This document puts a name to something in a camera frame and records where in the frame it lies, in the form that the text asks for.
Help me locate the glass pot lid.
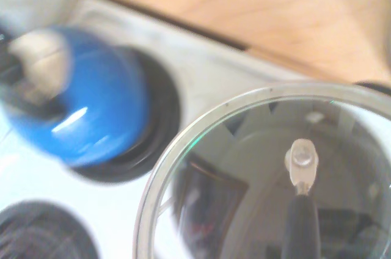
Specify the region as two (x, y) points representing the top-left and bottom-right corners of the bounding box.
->
(133, 82), (391, 259)

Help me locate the white electric stove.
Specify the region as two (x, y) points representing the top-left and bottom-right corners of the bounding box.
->
(0, 0), (391, 259)

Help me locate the blue enamel kettle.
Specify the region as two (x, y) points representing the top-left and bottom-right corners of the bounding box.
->
(0, 25), (154, 169)

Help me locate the black coil burner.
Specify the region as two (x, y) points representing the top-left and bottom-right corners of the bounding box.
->
(71, 45), (185, 184)
(0, 199), (99, 259)

